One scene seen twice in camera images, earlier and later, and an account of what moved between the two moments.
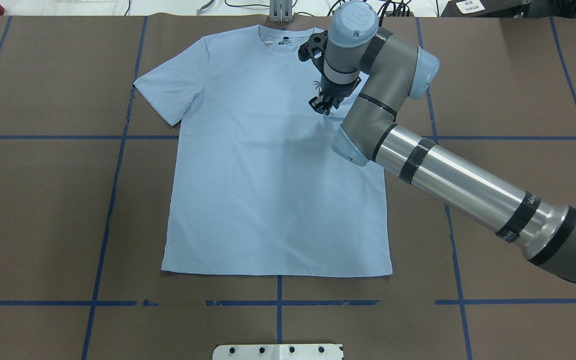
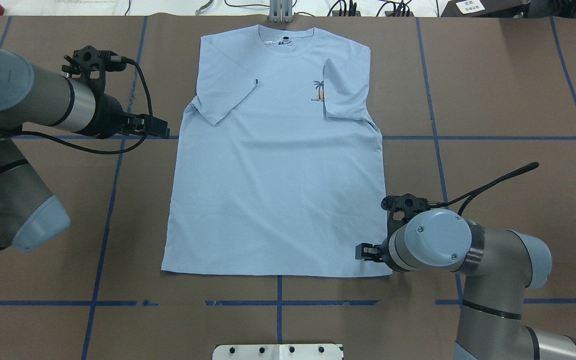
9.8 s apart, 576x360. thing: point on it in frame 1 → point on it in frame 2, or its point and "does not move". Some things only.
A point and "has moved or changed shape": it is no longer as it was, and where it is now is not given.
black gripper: (314, 49) → (401, 207)
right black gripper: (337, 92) → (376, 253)
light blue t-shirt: (256, 187) has moved or changed shape
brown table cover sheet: (69, 175) does not move
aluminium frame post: (281, 11) does not move
